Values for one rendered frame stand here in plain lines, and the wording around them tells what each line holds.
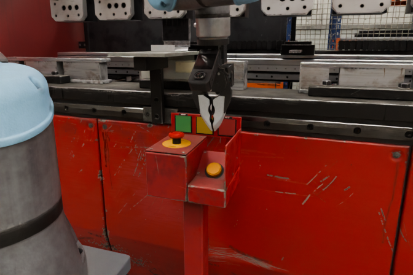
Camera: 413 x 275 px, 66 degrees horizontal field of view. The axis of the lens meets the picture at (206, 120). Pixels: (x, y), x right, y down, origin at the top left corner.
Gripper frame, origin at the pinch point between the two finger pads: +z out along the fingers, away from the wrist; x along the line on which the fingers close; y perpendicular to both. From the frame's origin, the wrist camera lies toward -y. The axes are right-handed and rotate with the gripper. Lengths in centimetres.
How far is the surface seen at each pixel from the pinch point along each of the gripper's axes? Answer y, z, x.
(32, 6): 63, -31, 109
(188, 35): 38.4, -18.3, 19.8
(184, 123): 9.5, 3.1, 11.0
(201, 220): -2.3, 24.7, 2.8
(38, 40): 63, -16, 109
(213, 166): 0.9, 10.7, 0.3
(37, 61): 37, -9, 86
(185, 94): 22.7, -1.5, 15.5
